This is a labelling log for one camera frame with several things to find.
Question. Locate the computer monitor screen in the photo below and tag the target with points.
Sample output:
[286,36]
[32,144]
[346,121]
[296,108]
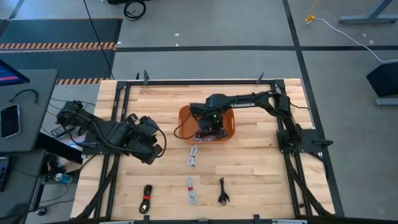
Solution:
[7,76]

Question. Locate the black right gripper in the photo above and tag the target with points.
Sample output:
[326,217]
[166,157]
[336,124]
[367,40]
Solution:
[210,125]

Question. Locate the black box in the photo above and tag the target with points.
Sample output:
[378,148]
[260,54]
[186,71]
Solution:
[385,79]

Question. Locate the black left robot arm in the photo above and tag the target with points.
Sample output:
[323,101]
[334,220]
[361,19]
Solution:
[102,129]

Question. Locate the black aluminium table frame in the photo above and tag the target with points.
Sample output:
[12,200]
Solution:
[186,82]

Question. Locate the grey desk leg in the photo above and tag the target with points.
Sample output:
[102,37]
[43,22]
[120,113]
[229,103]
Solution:
[367,19]

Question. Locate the clear water bottle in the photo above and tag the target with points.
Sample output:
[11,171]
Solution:
[63,178]

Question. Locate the orange plastic bin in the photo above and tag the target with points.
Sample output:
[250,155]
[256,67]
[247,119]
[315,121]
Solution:
[186,124]

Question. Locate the black smartphone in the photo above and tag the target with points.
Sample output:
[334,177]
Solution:
[9,121]

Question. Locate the black remote control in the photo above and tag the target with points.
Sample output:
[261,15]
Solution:
[60,132]

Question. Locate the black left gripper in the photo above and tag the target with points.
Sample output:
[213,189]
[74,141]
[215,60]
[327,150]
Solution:
[130,137]

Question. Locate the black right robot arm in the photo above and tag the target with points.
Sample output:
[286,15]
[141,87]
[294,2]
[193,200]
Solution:
[242,104]

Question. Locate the black hazard striped floor mat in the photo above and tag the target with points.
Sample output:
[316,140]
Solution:
[62,31]

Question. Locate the black table edge clamp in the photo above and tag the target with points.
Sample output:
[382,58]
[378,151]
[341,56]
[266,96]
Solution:
[256,218]
[146,219]

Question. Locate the grey desk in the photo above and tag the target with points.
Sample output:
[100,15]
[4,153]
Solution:
[34,93]

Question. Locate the grey desk foot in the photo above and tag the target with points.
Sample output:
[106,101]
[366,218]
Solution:
[387,101]

